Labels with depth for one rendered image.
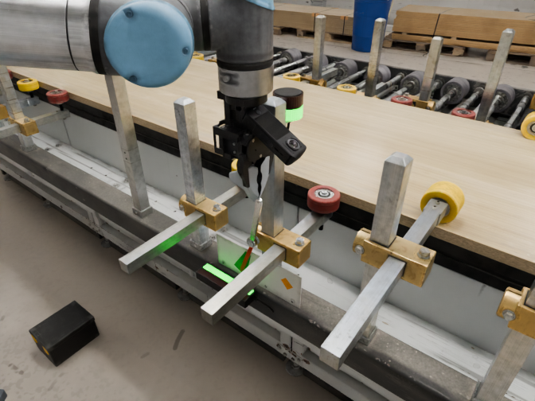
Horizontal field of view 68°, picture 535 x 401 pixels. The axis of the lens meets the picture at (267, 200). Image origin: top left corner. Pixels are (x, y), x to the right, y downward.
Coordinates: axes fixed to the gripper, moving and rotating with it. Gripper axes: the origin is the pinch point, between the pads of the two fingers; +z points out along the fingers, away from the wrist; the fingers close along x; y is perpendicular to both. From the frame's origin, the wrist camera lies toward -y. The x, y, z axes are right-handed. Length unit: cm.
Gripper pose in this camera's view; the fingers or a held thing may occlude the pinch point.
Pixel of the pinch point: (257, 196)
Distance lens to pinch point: 75.7
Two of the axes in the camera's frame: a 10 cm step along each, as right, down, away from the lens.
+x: -6.1, 4.4, -6.6
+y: -7.9, -3.4, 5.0
